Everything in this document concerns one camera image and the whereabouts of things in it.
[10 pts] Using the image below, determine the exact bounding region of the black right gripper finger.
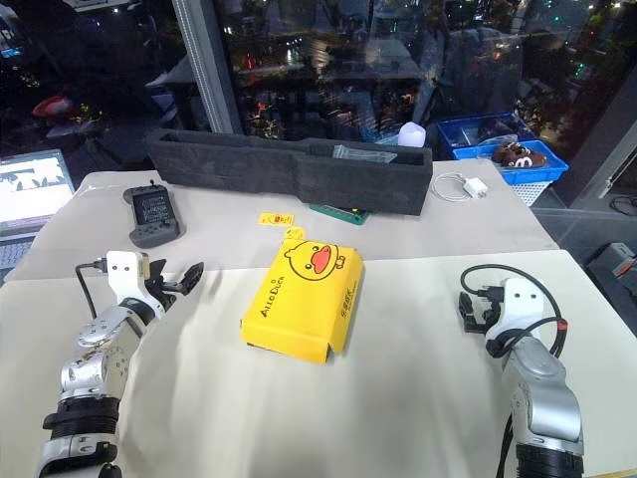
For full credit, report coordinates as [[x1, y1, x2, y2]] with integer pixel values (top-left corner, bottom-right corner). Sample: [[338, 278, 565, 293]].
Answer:
[[476, 300, 501, 325], [458, 292, 475, 334]]

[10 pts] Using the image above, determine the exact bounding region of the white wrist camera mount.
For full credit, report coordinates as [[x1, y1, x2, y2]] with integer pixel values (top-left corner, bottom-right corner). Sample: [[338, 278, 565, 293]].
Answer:
[[485, 278, 545, 343], [105, 250, 153, 313]]

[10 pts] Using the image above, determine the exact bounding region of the white perforated basket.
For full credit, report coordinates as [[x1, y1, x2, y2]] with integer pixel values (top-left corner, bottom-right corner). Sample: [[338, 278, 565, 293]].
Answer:
[[509, 177, 556, 208]]

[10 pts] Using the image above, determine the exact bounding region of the black floor cable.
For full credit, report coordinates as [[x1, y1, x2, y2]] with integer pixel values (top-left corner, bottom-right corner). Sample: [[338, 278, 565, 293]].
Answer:
[[608, 194, 637, 217]]

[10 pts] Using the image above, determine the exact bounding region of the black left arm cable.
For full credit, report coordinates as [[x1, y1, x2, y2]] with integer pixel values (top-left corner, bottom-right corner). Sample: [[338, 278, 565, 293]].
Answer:
[[75, 257, 108, 320]]

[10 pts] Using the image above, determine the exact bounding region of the black foam tray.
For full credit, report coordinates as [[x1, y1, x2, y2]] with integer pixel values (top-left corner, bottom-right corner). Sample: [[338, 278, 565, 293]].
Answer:
[[144, 126, 434, 218]]

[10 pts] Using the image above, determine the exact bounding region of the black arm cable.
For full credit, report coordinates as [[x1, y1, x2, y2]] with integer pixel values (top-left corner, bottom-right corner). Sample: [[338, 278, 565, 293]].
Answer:
[[459, 264, 567, 360], [75, 257, 108, 320]]

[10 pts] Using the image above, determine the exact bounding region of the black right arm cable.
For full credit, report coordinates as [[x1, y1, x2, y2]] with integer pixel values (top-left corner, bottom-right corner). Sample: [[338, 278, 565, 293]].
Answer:
[[459, 264, 567, 360]]

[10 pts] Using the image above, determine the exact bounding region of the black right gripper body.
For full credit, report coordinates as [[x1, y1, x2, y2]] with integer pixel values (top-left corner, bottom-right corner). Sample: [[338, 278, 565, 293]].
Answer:
[[465, 312, 495, 336]]

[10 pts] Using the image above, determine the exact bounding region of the grey window frame pillar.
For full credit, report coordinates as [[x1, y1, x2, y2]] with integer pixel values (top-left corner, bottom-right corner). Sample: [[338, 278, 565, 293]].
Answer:
[[170, 0, 246, 135]]

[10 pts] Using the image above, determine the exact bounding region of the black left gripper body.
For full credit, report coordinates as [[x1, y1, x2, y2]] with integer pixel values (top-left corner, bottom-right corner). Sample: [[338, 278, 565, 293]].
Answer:
[[147, 274, 188, 311]]

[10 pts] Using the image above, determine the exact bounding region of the grey laptop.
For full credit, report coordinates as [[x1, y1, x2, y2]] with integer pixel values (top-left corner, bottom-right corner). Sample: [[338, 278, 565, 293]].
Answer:
[[0, 148, 78, 286]]

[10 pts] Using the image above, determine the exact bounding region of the grey handheld controller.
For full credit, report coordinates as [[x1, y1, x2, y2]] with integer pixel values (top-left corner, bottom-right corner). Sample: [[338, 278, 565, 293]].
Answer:
[[122, 182, 187, 250]]

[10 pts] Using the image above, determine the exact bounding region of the white charger cable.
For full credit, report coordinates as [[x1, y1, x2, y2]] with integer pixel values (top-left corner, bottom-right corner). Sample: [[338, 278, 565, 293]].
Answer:
[[430, 171, 472, 202]]

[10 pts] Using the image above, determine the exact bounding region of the green circuit board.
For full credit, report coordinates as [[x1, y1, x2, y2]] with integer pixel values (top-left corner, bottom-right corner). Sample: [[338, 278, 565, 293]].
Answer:
[[310, 202, 372, 225]]

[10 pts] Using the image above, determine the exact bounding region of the blue plastic crate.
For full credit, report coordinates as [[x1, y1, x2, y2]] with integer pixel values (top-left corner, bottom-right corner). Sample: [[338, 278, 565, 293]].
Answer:
[[436, 113, 536, 161], [451, 139, 570, 186]]

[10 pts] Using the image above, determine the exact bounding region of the yellow printed card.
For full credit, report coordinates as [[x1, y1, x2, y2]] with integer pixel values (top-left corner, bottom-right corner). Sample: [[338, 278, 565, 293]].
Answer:
[[258, 211, 297, 228]]

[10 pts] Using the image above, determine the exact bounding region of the clear plastic bag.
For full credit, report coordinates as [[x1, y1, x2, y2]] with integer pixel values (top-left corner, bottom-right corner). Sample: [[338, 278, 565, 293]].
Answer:
[[331, 143, 400, 163]]

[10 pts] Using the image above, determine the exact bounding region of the white translucent dome lamp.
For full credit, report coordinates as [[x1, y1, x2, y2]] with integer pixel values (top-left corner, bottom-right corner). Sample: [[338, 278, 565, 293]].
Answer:
[[397, 120, 427, 148]]

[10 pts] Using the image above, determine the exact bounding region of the white charger adapter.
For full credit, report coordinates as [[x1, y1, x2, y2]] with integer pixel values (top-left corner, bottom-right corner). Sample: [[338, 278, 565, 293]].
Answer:
[[462, 176, 490, 202]]

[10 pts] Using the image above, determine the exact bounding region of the yellow duck box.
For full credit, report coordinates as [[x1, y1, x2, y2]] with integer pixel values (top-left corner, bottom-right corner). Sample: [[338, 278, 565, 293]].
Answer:
[[240, 238, 366, 366]]

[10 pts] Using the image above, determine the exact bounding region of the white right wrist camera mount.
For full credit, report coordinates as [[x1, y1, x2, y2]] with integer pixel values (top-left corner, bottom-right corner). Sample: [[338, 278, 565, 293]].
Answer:
[[485, 278, 545, 343]]

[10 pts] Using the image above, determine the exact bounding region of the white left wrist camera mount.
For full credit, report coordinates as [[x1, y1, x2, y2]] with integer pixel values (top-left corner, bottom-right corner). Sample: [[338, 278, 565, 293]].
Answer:
[[105, 250, 153, 313]]

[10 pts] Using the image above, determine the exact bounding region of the brown plush toy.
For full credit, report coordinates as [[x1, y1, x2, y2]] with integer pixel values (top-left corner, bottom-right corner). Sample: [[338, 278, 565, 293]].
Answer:
[[491, 139, 549, 168]]

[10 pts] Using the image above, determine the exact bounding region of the dark equipment box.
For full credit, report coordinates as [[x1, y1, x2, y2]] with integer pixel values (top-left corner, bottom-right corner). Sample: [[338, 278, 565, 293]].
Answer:
[[583, 241, 637, 321]]

